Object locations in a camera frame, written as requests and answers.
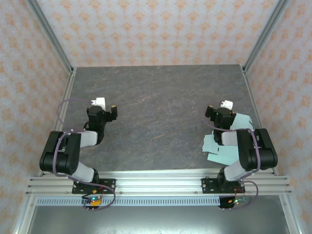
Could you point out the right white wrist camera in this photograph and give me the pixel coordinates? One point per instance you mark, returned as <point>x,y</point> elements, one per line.
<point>228,104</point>

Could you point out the aluminium frame post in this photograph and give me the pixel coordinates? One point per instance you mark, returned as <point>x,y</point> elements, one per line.
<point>52,36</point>
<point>263,36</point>

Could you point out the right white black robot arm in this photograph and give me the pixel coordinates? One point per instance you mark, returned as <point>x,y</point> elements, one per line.
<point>263,153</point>

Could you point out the aluminium base rail beam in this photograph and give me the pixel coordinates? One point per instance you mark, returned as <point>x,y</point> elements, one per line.
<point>158,182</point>

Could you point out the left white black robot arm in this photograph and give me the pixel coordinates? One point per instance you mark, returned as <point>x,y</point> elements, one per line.
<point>61,156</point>

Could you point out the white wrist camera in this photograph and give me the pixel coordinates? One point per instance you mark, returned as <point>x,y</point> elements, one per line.
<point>228,104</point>
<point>100,101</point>

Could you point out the aluminium lower frame bar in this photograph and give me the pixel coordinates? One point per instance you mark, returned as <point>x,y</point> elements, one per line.
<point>290,217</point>
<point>24,217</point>

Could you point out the grey metal sheet panel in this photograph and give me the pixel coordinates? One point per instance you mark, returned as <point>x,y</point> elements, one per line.
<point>156,219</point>

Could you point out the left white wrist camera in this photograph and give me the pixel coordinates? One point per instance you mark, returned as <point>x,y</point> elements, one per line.
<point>100,101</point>

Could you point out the pale blue paper box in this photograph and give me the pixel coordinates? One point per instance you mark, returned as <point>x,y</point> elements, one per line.
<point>219,156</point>

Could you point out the aluminium table side rail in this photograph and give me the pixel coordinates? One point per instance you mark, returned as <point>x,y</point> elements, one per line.
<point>64,97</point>
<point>252,97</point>

